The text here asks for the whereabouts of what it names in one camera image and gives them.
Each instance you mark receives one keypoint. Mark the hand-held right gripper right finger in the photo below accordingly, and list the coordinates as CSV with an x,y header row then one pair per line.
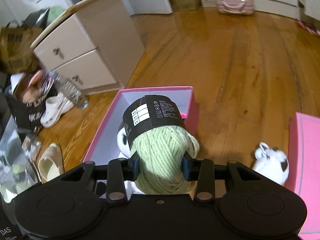
x,y
185,167

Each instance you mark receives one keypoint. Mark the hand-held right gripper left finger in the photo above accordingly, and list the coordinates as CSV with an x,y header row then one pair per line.
x,y
136,167

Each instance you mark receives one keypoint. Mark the green yarn ball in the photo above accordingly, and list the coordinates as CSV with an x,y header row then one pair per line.
x,y
162,150

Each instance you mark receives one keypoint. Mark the black and white plush doll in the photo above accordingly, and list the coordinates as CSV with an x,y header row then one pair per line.
x,y
123,140

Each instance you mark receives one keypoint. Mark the pink cardboard box base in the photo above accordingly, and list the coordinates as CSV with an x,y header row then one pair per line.
x,y
193,102

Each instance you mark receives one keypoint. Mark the white fluffy plush toy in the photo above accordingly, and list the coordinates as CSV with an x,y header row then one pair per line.
x,y
272,162

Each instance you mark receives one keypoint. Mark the pink cardboard box lid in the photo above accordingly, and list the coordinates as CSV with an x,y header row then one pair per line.
x,y
305,155

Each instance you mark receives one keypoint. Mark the cream slipper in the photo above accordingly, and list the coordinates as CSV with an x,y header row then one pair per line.
x,y
51,165

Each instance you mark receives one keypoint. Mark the clear plastic bottle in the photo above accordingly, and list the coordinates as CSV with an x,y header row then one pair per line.
x,y
72,92

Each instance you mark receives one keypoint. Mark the white clog shoe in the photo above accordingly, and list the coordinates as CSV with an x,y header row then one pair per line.
x,y
55,110

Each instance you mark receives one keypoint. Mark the black printed tote bag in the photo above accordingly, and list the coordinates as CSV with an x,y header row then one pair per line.
x,y
27,115

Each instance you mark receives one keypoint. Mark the clear plastic bag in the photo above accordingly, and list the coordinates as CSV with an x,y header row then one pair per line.
x,y
15,160

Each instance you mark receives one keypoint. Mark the pink plush toy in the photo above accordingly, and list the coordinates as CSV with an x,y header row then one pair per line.
x,y
33,87

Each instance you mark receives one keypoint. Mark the beige drawer cabinet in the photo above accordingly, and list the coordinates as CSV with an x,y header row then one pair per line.
x,y
100,42

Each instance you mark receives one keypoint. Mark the white cloth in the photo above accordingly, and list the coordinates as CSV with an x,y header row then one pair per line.
x,y
17,80

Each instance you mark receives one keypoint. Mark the brown shopping bag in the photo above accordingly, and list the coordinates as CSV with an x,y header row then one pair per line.
x,y
17,47

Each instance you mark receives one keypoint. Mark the pink suitcase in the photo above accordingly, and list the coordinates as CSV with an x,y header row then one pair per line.
x,y
235,2

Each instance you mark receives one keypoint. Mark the green bag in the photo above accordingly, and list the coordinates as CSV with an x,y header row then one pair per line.
x,y
56,15

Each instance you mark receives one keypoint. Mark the black shiny bag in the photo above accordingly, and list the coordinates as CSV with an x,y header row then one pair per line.
x,y
36,17

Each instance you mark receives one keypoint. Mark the red packet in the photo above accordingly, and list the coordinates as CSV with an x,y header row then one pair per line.
x,y
308,27

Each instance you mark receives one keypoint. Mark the white open drawer unit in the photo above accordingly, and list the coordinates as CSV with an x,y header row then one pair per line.
x,y
310,7

